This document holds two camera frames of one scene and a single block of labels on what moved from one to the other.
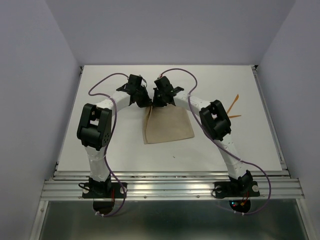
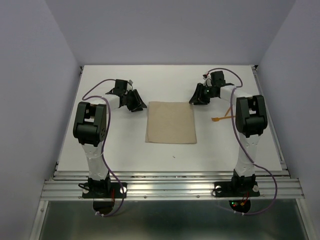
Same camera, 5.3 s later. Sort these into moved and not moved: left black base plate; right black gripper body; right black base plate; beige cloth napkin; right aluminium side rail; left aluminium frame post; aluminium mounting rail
Moved: right black gripper body; beige cloth napkin
Not moved: right black base plate; aluminium mounting rail; left black base plate; right aluminium side rail; left aluminium frame post
